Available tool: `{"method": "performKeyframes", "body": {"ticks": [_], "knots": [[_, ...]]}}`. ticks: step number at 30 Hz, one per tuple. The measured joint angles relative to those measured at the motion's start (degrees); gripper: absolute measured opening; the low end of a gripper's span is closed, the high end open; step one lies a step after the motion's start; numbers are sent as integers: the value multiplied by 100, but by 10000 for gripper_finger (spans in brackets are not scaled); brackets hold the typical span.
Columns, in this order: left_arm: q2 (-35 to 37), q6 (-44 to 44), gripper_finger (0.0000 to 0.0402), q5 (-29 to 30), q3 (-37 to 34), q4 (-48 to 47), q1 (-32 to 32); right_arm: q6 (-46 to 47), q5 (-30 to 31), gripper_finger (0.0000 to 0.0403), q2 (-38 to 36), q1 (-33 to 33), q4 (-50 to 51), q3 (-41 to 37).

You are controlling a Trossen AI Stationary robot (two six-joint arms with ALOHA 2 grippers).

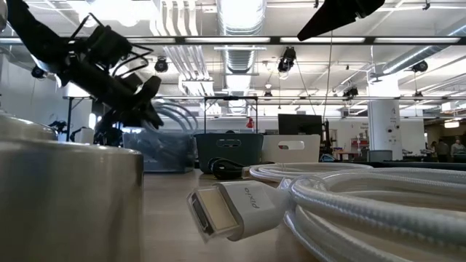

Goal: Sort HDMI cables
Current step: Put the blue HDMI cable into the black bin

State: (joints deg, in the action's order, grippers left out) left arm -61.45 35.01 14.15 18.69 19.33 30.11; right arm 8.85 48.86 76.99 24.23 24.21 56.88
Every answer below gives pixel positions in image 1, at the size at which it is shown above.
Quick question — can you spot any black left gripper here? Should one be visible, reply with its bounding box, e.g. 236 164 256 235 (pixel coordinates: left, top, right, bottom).
57 59 165 130

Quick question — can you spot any light blue braided HDMI cable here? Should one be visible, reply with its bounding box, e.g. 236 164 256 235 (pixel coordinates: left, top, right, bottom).
143 100 200 172

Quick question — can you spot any white braided HDMI cable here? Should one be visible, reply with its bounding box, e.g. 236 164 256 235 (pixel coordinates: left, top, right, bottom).
186 167 466 262
241 162 375 183

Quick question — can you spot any translucent plastic bin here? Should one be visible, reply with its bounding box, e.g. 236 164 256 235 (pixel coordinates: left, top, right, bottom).
122 130 197 173

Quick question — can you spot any dark green plastic bin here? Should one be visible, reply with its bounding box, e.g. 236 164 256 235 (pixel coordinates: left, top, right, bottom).
193 132 264 175

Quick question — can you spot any black computer monitor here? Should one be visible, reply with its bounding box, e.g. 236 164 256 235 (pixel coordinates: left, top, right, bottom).
277 113 324 137

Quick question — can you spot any white round building column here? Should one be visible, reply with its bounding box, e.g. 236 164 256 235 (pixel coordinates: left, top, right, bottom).
366 98 404 162

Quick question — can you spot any white plastic bin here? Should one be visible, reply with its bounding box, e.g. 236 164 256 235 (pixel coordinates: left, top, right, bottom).
261 134 322 164

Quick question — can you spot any grey background container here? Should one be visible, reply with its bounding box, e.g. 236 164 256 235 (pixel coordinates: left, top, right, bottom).
366 149 394 163

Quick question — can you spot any person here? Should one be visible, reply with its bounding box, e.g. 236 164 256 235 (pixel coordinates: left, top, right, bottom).
435 138 451 163
450 136 466 164

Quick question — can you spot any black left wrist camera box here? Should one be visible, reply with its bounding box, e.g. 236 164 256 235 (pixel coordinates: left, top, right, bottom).
85 24 134 71

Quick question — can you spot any black background rig frame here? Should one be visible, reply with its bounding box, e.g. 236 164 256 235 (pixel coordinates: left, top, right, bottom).
202 95 259 135

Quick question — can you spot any silver ceiling air duct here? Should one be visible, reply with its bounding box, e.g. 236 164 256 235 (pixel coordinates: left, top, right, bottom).
217 0 267 114

